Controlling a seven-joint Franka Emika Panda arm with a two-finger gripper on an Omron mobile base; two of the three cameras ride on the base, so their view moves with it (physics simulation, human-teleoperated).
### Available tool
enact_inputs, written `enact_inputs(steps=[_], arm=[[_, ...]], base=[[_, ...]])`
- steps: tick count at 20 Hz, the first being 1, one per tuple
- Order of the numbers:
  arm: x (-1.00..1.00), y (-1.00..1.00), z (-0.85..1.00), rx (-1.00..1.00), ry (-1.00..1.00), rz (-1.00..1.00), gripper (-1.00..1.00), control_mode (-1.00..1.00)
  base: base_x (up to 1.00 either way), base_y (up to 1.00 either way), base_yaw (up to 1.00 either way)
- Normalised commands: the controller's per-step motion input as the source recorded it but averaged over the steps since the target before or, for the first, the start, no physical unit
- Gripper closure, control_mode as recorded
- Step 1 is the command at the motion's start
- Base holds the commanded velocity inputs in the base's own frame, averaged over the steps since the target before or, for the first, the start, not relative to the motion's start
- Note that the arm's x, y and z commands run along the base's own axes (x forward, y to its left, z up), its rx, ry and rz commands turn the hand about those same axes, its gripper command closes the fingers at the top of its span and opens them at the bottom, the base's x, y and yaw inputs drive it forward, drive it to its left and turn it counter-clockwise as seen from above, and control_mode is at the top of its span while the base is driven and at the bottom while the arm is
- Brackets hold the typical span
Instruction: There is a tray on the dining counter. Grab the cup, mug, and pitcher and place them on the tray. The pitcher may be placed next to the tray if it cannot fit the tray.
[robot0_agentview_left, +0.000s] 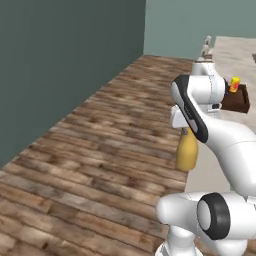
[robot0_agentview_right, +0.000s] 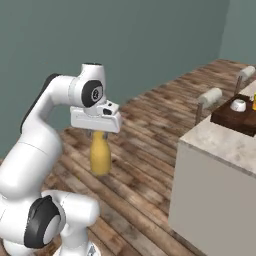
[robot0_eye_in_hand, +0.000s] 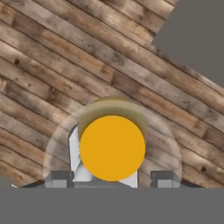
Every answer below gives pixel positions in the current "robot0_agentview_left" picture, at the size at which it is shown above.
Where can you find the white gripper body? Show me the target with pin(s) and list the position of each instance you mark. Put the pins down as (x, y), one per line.
(178, 117)

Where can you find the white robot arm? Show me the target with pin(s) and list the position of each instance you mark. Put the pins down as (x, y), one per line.
(233, 143)

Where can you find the dark brown tray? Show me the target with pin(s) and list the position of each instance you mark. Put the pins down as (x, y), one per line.
(237, 100)

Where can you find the yellow and red cup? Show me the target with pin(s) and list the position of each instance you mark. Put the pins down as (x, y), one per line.
(234, 83)

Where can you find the dark object at counter edge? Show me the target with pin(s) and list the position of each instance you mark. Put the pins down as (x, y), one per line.
(254, 58)

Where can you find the pale grey tall object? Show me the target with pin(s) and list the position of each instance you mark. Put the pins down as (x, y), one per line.
(207, 45)

